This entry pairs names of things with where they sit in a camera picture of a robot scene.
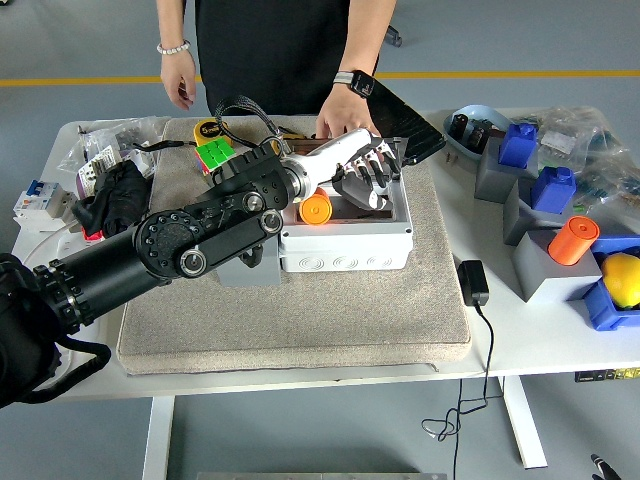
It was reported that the orange cylinder battery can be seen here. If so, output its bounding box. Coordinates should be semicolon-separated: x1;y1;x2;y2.
298;187;335;226
547;215;601;266

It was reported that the person's right hand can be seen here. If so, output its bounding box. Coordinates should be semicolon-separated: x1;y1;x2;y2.
160;49;198;111

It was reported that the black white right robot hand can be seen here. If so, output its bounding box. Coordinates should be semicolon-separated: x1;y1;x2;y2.
589;453;621;480

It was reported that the blue square battery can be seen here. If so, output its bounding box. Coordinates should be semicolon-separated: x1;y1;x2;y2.
497;122;539;169
529;166;577;215

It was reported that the colourful puzzle cube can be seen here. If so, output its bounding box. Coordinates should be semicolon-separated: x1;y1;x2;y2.
193;139;236;176

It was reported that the light blue bowl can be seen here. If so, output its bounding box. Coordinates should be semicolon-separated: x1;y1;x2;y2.
443;103;514;162

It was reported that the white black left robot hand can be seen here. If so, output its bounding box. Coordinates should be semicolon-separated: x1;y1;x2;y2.
284;127;404;212

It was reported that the black small component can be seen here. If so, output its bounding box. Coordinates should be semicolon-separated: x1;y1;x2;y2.
467;122;494;151
449;113;472;140

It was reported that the black table control panel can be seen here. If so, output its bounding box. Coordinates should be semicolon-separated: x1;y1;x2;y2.
573;367;640;384

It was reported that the blue white circuit breaker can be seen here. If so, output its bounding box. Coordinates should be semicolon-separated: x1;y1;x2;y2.
12;179;64;234

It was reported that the yellow lemon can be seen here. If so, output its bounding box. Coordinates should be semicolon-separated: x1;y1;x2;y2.
599;252;640;309

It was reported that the clear bag with breakers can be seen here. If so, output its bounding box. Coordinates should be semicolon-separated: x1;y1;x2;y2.
57;117;171;201

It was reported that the white table leg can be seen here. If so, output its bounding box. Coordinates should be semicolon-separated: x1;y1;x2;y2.
499;375;547;470
142;397;176;480

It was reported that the black plastic case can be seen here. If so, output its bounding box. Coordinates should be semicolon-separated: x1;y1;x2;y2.
367;77;447;167

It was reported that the black lanyard strap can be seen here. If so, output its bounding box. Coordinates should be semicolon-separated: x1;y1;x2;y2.
132;139;199;152

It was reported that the blue plastic bin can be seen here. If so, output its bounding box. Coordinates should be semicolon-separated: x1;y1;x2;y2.
579;235;640;332

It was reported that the transparent hinged box lid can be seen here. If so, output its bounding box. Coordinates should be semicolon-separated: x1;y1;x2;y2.
285;133;405;174

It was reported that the person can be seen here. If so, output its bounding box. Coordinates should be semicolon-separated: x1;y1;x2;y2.
154;0;401;141

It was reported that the black folded cloth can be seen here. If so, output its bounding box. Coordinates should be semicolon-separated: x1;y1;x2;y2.
72;159;154;239

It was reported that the clear bag of parts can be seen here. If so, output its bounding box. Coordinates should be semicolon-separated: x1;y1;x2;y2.
569;147;640;236
509;104;624;167

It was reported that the white power cable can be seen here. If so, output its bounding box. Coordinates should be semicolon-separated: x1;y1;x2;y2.
22;219;77;271

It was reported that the black adapter cord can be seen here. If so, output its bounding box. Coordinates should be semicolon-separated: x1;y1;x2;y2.
421;302;506;480

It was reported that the black power adapter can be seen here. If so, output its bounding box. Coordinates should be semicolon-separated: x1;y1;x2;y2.
457;259;491;307

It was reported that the person's left hand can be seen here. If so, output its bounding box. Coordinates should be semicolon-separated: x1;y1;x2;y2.
315;87;381;141

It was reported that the grey plastic junction box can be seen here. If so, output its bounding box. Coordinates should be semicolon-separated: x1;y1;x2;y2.
278;137;415;274

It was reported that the grey-brown table mat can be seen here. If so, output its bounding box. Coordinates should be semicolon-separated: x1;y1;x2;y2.
115;115;474;376

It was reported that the black smart watch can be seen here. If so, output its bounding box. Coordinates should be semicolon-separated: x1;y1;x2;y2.
333;69;376;97

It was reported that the grey block holder round hole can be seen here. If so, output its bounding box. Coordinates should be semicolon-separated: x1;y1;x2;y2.
214;232;283;287

